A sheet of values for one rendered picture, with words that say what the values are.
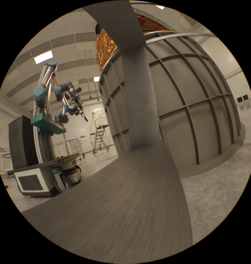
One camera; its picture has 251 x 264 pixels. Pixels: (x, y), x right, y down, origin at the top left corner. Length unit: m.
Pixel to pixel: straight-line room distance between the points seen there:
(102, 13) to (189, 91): 0.56
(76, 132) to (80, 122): 1.07
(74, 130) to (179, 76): 8.60
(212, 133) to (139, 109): 0.54
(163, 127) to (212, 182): 0.44
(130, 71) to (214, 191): 0.54
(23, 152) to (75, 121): 8.14
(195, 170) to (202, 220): 0.31
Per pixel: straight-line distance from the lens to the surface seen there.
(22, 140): 1.05
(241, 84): 6.31
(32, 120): 0.89
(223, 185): 0.49
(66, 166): 0.90
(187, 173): 0.56
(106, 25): 0.25
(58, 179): 0.80
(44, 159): 1.03
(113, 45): 1.76
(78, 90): 0.89
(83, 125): 8.64
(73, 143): 5.36
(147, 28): 1.68
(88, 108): 9.21
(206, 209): 0.40
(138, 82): 0.22
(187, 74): 0.67
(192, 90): 0.61
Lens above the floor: 0.34
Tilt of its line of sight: 4 degrees up
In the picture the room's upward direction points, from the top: 17 degrees counter-clockwise
